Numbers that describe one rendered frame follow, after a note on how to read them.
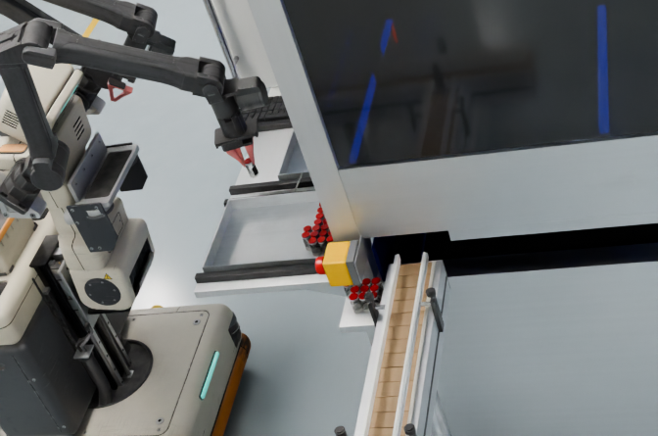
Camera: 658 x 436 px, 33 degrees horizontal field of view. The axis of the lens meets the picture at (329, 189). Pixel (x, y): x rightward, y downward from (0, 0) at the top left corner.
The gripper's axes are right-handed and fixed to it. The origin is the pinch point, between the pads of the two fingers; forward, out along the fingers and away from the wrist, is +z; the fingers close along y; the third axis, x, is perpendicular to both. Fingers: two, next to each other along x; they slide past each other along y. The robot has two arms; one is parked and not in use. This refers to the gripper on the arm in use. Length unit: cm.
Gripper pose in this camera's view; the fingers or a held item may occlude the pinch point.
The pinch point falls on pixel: (248, 161)
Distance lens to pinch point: 257.6
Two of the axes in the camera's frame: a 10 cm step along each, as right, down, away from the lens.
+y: 9.6, -2.6, -1.2
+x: -0.7, -6.0, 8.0
